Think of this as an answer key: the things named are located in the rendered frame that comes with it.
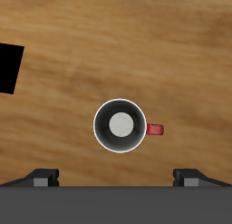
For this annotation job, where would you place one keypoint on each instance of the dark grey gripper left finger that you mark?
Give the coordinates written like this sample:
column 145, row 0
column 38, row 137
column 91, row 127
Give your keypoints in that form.
column 42, row 177

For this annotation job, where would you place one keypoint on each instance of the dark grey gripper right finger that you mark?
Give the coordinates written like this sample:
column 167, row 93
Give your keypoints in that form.
column 188, row 177

